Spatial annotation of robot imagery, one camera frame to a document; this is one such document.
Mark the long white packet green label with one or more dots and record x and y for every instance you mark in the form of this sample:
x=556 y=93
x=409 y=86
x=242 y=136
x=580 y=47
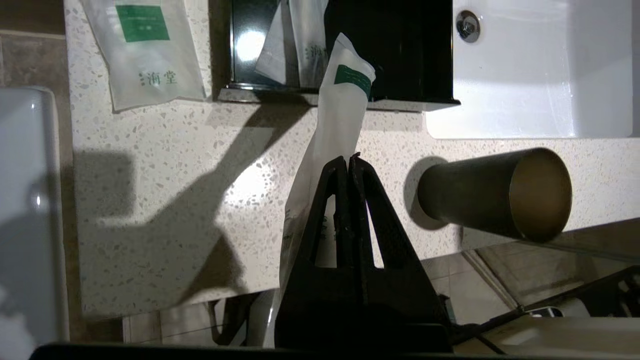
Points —
x=340 y=120
x=275 y=55

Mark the white sink basin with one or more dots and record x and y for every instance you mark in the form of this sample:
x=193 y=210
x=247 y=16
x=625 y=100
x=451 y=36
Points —
x=540 y=75

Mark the chrome drain plug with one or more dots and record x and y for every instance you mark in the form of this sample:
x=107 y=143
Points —
x=468 y=26

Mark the black plastic tray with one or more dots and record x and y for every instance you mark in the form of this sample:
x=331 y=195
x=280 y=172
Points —
x=410 y=50

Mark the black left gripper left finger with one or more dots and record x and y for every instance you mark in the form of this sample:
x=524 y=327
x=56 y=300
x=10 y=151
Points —
x=310 y=305

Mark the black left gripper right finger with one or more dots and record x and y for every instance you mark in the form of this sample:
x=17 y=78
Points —
x=400 y=305

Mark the round black dish metal centre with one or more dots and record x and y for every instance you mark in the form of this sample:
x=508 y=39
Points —
x=475 y=195

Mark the small square packet green label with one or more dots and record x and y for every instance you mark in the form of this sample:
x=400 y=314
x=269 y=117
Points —
x=150 y=60

